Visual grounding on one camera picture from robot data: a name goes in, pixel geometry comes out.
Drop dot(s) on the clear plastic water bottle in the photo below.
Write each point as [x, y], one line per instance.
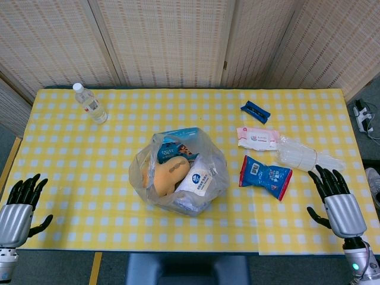
[90, 104]

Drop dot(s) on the dark blue small wrapper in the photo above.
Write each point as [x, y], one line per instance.
[255, 111]

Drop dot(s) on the blue red snack bag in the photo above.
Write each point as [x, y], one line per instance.
[267, 178]

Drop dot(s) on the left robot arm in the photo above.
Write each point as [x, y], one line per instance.
[6, 261]

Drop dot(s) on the white power strip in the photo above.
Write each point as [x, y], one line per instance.
[361, 114]

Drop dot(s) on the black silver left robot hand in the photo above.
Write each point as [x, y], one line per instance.
[15, 221]

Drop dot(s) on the orange plush toy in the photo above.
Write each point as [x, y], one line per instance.
[166, 178]

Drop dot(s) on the yellow white checkered tablecloth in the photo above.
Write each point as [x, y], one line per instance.
[89, 178]

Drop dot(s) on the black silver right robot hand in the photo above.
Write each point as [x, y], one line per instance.
[344, 213]

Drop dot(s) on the beige woven folding screen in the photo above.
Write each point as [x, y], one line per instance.
[166, 41]

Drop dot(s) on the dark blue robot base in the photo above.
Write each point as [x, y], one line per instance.
[187, 270]

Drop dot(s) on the transparent plastic bag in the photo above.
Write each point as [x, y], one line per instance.
[148, 181]

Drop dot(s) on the brass screen hinge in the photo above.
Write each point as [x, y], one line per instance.
[225, 64]

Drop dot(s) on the pink wet wipes pack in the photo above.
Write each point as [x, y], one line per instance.
[258, 138]

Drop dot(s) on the grey shoe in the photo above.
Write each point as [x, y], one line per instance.
[374, 187]

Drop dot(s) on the blue snack box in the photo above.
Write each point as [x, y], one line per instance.
[178, 139]

